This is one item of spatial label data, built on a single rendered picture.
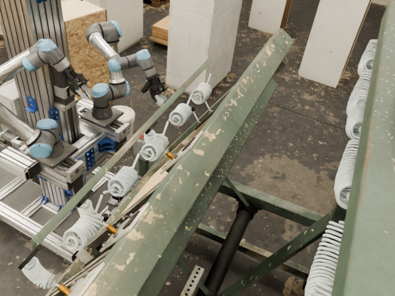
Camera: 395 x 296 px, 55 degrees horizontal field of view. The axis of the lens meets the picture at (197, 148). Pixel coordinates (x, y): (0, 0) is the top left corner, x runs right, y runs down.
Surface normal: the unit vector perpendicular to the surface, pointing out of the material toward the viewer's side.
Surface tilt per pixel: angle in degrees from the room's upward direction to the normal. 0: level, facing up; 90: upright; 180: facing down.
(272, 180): 0
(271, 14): 90
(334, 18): 90
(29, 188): 0
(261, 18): 90
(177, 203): 31
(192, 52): 90
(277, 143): 0
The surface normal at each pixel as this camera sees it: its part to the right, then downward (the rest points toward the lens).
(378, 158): 0.10, -0.76
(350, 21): -0.48, 0.54
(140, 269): 0.55, -0.47
